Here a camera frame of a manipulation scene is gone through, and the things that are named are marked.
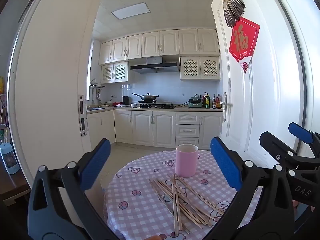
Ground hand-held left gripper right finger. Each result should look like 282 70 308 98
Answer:
210 136 295 240

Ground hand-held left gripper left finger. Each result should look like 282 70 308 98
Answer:
27 138 118 240

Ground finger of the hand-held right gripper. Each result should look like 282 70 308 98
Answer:
259 131 300 166
288 122 320 155

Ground pink cup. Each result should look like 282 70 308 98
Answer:
175 144 199 178

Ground set of wooden chopsticks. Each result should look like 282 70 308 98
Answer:
149 174 224 237

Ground hanging kitchen utensils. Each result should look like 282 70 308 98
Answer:
91 87 102 103

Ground person's right hand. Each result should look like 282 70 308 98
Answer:
292 200 316 213

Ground white panel door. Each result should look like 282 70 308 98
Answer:
211 0 308 168

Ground metal door lock plate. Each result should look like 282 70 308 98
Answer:
78 94 88 137

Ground pink checked tablecloth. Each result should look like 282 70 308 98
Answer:
104 150 263 240

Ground cream lower kitchen cabinets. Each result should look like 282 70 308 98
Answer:
86 110 223 148

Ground green electric cooker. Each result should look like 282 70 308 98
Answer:
188 97 203 108

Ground gas stove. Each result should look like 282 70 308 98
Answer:
133 101 176 109

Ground steel wok with lid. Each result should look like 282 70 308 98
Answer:
132 92 160 103

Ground dark wooden cabinet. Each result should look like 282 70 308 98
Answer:
0 165 32 205

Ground light blue bottle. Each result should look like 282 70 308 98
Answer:
0 142 20 174

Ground narrow lattice door cabinet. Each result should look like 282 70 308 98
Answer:
101 61 129 84

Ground white sliding door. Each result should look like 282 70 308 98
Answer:
7 0 113 188

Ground wide lattice door cabinet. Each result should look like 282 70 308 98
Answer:
179 56 221 82

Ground red paper door decoration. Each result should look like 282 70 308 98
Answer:
229 17 260 74

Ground range hood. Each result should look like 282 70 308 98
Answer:
130 57 180 74

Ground brown feather fan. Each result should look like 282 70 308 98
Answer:
220 0 246 28

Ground ceiling light panel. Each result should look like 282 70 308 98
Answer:
111 2 148 20

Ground silver door handle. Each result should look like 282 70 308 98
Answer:
222 92 233 122

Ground wall utensil rack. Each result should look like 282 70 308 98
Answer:
89 78 106 89

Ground cream upper wall cabinets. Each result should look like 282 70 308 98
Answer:
98 29 220 65

